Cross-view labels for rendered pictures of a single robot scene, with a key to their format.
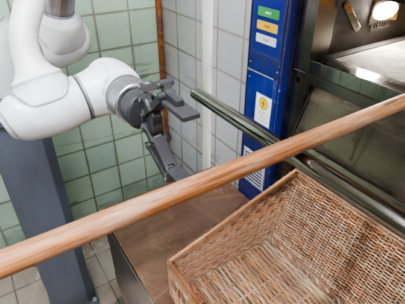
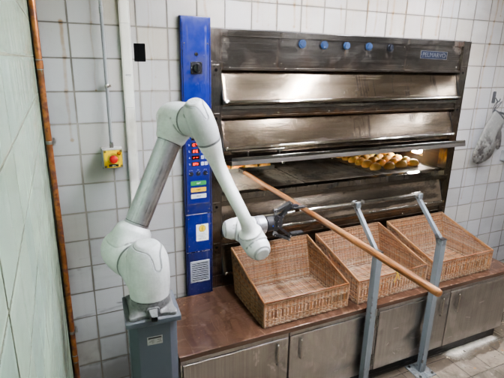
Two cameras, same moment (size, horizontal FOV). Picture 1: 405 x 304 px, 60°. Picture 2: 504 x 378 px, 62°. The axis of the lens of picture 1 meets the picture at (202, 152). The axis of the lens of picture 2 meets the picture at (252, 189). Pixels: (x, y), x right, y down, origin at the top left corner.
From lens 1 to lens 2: 210 cm
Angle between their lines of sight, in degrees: 74
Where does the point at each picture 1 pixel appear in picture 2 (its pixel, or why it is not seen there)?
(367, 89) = (250, 195)
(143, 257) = (235, 337)
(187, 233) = (220, 319)
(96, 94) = not seen: hidden behind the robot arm
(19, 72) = (256, 229)
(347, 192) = (316, 208)
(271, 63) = (204, 205)
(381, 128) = (256, 207)
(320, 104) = (228, 212)
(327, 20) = not seen: hidden behind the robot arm
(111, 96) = (262, 224)
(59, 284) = not seen: outside the picture
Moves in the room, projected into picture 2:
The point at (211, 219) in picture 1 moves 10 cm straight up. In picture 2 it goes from (211, 309) to (211, 293)
